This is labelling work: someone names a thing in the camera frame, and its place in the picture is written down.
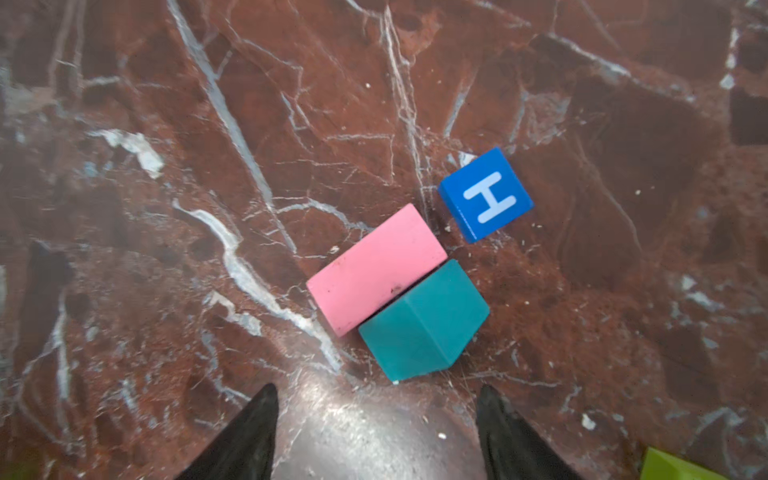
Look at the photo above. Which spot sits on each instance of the small green cube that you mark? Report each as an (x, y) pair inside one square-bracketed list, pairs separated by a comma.
[(659, 465)]

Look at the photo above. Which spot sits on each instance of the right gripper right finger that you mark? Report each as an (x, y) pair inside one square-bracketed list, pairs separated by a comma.
[(511, 447)]

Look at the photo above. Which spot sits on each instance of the blue cube block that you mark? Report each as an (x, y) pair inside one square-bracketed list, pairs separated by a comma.
[(485, 195)]

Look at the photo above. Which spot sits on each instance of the teal block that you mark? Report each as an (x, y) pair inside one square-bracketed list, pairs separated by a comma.
[(427, 329)]

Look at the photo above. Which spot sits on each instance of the pink block upright left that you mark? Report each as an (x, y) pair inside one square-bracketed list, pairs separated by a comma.
[(385, 263)]

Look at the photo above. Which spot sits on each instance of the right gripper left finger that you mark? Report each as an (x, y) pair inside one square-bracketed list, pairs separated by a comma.
[(245, 448)]

